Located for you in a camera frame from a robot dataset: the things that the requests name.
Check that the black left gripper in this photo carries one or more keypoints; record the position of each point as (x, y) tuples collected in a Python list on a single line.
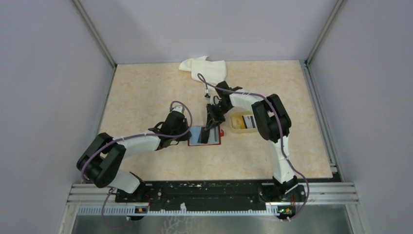
[(184, 137)]

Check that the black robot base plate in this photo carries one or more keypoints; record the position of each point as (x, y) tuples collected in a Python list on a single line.
[(211, 195)]

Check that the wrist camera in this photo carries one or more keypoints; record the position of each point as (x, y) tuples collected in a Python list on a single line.
[(207, 94), (179, 109)]

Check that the black chip card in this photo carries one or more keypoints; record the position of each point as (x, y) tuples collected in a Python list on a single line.
[(204, 136)]

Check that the beige oval tray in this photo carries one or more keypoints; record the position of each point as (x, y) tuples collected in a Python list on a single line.
[(242, 131)]

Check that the black striped card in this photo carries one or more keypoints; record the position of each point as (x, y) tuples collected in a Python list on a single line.
[(249, 122)]

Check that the aluminium frame rail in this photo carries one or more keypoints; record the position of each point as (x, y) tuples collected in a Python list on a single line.
[(86, 199)]

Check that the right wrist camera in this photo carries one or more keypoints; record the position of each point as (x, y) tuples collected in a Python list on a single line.
[(207, 94)]

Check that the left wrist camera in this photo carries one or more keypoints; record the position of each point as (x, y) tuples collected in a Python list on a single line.
[(179, 109)]

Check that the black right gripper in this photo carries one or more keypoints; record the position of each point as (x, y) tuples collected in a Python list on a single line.
[(210, 109)]

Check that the white folded cloth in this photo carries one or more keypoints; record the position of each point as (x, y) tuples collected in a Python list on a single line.
[(214, 72)]

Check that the red leather card holder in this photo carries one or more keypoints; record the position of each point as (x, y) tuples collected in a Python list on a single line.
[(216, 134)]

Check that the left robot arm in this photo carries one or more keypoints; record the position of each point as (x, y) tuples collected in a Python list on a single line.
[(101, 161)]

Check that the gold VIP card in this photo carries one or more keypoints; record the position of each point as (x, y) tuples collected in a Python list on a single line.
[(238, 122)]

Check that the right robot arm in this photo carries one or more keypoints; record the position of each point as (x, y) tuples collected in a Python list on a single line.
[(272, 122)]

